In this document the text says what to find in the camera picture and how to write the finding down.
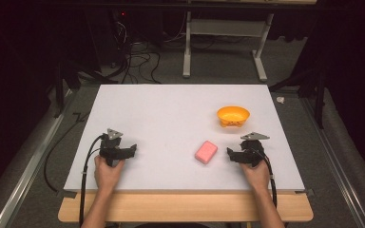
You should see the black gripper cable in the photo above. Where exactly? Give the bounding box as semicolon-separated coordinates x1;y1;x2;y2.
78;134;106;228
257;148;279;210

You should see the white metal desk frame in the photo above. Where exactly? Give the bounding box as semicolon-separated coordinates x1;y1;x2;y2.
182;10;276;84

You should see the bundle of black cables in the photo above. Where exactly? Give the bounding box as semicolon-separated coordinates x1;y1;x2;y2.
108;18;163;86

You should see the orange plastic bowl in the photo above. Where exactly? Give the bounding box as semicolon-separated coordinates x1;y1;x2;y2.
216;105;251;129

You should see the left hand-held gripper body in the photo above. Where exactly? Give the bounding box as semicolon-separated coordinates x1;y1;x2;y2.
98;127;128;167

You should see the black floor cable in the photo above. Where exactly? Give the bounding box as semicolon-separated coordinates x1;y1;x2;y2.
43;111;91;194

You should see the person's right hand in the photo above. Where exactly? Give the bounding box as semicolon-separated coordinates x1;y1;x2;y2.
240;159;271;193

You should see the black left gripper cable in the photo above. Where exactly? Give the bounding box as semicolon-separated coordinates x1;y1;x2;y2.
78;134;106;228

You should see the black metal stand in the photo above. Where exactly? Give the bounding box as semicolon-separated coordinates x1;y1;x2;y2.
268;62;328;130
53;58;119;120

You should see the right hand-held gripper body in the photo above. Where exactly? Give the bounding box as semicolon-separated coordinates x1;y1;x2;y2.
239;131;271;168

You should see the pink soap bar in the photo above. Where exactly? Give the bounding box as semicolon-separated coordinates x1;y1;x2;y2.
194;140;219;165

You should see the grey corner clip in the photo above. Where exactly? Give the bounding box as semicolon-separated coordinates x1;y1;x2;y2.
56;189;78;200

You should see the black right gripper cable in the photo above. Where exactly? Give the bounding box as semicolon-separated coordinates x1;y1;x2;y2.
257;148;279;210

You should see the dark computer tower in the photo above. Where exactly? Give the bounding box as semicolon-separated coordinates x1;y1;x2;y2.
85;9;134;67

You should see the person's left hand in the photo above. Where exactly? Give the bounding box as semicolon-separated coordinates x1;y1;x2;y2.
93;154;126;193

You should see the aluminium floor rail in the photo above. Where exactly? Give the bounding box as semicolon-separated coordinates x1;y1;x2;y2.
299;96;365;228
0;89;77;228

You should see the wooden table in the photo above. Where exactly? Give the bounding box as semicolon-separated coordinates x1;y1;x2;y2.
57;189;315;224

